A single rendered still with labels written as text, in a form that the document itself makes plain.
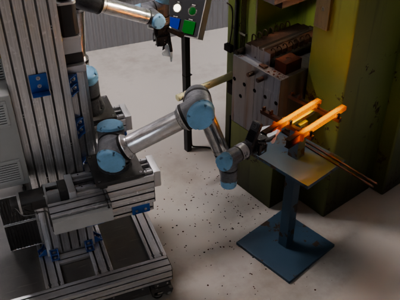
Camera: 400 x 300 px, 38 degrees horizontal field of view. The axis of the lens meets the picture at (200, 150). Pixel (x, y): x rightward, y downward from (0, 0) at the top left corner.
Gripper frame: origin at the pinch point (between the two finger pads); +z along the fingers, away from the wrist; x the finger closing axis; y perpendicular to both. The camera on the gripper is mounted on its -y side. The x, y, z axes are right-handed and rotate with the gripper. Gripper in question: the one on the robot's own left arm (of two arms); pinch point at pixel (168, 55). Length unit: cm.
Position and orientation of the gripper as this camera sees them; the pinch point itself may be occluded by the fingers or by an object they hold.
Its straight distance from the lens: 330.6
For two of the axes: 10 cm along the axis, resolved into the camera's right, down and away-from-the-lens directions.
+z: 0.1, 8.0, 6.0
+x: 3.6, 5.6, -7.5
